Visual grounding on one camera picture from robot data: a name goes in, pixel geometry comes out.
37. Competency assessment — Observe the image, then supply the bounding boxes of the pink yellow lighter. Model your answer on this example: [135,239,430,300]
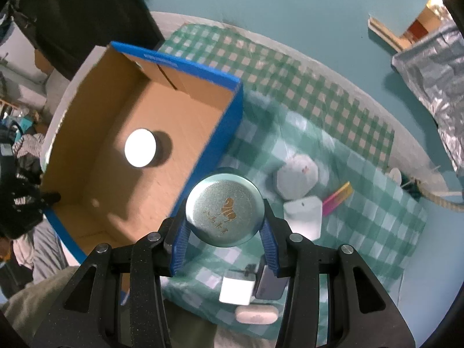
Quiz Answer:
[322,181,353,217]

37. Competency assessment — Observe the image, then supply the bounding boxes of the green checkered cloth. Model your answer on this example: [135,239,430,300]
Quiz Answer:
[157,23,428,339]

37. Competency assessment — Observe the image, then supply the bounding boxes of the white round puck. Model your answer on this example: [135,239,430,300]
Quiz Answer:
[124,128,158,168]

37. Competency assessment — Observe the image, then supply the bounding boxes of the grey striped bedding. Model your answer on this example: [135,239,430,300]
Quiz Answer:
[11,217,69,287]

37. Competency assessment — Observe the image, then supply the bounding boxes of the wooden strip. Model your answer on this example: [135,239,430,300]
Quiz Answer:
[367,14,414,53]

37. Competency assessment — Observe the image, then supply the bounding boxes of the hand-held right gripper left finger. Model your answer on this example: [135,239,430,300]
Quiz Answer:
[31,217,191,348]

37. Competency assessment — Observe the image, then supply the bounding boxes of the round green tin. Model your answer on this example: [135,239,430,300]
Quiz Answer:
[185,168,264,249]

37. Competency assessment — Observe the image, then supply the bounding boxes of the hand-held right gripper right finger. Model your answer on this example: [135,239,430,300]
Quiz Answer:
[259,199,416,348]

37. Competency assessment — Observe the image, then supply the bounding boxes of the black panel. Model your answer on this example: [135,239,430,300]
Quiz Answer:
[22,0,165,80]

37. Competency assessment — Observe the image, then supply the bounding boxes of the grey charger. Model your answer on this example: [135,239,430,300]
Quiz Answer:
[254,255,287,301]

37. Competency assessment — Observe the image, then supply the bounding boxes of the olive cloth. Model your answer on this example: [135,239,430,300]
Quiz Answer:
[0,261,218,348]

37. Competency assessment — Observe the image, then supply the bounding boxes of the white oval case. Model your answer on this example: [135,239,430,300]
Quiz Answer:
[235,304,279,324]

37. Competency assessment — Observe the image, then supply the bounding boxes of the striped clothes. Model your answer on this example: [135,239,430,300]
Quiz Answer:
[11,132,46,169]

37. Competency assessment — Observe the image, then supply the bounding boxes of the white octagonal box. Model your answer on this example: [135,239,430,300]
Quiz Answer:
[274,154,319,201]

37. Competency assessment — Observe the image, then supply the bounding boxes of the small white charger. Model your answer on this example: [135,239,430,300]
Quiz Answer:
[218,264,258,306]

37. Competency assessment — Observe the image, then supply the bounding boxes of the large white charger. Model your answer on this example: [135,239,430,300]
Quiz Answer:
[283,196,323,240]

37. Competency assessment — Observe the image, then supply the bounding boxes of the brown cardboard piece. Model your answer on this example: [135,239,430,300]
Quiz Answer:
[33,48,55,77]

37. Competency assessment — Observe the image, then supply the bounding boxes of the blue cardboard box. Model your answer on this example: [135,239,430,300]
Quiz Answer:
[39,41,244,303]

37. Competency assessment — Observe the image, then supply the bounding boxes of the beige rope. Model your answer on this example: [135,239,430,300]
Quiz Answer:
[417,179,464,213]

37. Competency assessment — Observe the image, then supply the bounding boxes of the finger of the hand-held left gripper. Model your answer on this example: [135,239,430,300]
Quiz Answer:
[38,191,61,207]

